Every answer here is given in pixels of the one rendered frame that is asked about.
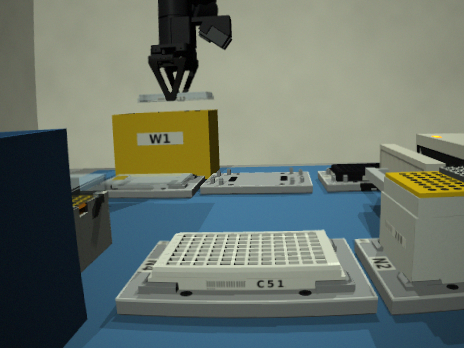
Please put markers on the white multi-well plate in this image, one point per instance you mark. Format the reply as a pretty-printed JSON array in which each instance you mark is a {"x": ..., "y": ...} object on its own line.
[{"x": 276, "y": 260}]

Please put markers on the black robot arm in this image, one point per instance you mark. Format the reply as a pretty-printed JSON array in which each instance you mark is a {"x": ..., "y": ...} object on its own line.
[{"x": 216, "y": 29}]

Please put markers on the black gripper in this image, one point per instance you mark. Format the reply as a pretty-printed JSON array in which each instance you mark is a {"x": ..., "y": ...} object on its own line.
[{"x": 164, "y": 56}]

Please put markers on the blue bench mat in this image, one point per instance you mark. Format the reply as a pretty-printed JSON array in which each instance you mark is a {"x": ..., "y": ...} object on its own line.
[{"x": 137, "y": 224}]

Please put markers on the yellow open bin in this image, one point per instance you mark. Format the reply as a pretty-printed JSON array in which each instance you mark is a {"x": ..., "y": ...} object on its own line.
[{"x": 166, "y": 142}]

